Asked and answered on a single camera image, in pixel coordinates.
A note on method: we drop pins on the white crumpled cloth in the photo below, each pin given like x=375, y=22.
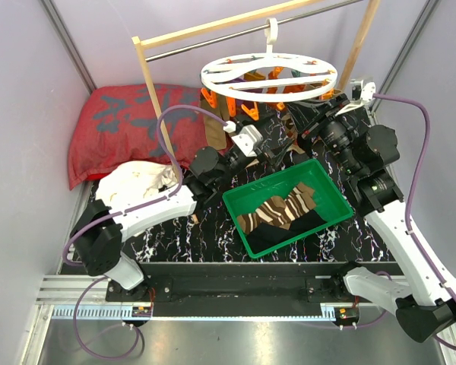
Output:
x=135, y=182

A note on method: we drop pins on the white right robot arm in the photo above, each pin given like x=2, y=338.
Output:
x=426, y=304

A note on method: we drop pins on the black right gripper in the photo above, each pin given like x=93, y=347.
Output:
x=305, y=112

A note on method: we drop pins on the red patterned pillow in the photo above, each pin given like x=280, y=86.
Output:
x=118, y=124

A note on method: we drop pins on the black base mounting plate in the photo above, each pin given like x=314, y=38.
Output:
x=237, y=290

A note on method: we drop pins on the white round clip hanger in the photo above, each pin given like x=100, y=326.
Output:
x=269, y=76

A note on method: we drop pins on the olive brown hanging sock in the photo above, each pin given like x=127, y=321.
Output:
x=214, y=133

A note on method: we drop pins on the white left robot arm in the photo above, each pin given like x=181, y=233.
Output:
x=101, y=230

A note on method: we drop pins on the aluminium rail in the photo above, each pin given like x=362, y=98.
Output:
x=81, y=297

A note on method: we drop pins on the green plastic tray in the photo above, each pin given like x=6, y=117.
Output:
x=330, y=203

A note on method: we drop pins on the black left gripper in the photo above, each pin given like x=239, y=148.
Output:
x=275, y=153

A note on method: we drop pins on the wooden drying rack frame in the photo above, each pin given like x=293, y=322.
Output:
x=230, y=127

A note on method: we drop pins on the metal hanging rod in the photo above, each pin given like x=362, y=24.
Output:
x=248, y=31

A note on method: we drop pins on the argyle brown hanging sock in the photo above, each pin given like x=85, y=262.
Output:
x=298, y=142

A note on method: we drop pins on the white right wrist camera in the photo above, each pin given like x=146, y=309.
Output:
x=362, y=93

